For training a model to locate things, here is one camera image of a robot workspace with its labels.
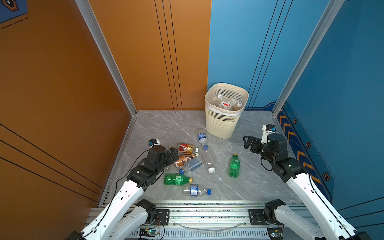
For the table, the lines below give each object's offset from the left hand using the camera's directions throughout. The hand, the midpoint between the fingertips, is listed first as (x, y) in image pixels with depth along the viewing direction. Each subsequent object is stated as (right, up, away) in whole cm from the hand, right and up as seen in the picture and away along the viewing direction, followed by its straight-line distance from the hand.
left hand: (172, 152), depth 78 cm
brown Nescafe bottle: (+5, -6, +11) cm, 14 cm away
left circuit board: (-12, -37, -7) cm, 40 cm away
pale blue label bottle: (+11, -9, +9) cm, 17 cm away
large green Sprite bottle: (+2, -16, +3) cm, 16 cm away
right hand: (+40, +7, -2) cm, 40 cm away
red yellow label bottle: (+7, -1, +16) cm, 17 cm away
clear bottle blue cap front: (+12, -20, -1) cm, 23 cm away
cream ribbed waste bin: (+31, +28, +16) cm, 45 cm away
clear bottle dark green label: (+40, +26, +19) cm, 51 cm away
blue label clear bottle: (+16, +5, +21) cm, 27 cm away
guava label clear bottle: (+21, -11, +7) cm, 25 cm away
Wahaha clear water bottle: (+26, +31, +24) cm, 47 cm away
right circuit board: (+51, -38, -7) cm, 64 cm away
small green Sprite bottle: (+35, -11, +11) cm, 39 cm away
